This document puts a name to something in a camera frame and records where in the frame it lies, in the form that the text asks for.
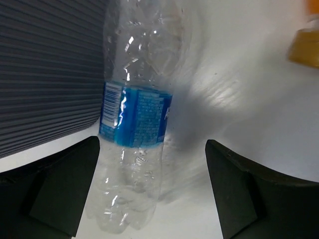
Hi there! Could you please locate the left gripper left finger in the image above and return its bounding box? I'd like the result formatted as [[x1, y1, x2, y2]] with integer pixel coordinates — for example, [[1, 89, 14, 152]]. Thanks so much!
[[0, 136, 100, 239]]

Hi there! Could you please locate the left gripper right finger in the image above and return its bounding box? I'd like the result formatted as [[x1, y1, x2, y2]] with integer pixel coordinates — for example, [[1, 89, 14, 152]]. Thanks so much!
[[205, 140, 319, 239]]

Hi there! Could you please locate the clear bottle blue label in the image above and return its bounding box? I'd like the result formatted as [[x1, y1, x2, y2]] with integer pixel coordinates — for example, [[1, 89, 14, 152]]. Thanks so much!
[[86, 0, 191, 234]]

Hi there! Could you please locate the grey mesh waste bin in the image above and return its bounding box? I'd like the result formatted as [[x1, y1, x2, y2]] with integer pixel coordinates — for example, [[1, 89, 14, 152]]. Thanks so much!
[[0, 0, 108, 157]]

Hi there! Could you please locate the orange juice bottle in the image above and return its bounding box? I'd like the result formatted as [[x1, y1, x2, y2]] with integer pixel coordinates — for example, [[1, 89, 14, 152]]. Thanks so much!
[[288, 0, 319, 68]]

